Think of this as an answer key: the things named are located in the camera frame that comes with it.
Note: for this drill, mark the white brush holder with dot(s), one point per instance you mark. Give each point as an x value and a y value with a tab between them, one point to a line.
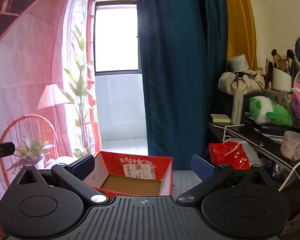
281	80

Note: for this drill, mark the white spray bottle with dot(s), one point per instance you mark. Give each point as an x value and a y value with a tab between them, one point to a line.
237	105

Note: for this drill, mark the red strawberry print box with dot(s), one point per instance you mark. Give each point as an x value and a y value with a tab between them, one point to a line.
140	165

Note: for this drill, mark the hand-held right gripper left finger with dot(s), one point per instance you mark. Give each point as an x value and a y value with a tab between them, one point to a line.
83	166

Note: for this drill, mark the clear jar of cotton pads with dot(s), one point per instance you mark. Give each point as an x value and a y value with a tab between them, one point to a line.
291	146

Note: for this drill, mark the yellow sticky note pad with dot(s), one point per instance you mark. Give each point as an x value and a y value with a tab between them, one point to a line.
220	118

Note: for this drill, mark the teal curtain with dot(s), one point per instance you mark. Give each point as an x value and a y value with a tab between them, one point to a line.
177	67

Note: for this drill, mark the pink printed backdrop cloth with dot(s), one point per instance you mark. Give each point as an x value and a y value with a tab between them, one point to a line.
27	67

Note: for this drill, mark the bunch of makeup brushes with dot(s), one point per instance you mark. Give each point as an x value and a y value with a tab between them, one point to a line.
281	61

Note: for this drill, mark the black desk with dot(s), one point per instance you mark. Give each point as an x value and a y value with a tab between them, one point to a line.
252	132

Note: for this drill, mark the yellow curtain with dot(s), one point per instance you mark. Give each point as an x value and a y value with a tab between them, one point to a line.
240	30

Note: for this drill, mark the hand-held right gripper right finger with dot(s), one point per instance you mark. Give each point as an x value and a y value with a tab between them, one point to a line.
202	167

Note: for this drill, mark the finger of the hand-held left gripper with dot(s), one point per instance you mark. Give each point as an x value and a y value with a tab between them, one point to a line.
1	150

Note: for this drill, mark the window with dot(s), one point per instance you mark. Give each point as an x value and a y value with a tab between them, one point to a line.
115	42

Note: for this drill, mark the green plush toy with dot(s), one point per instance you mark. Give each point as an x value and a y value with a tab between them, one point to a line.
277	112

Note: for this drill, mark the red plastic bag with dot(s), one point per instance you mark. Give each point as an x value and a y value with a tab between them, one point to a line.
227	155

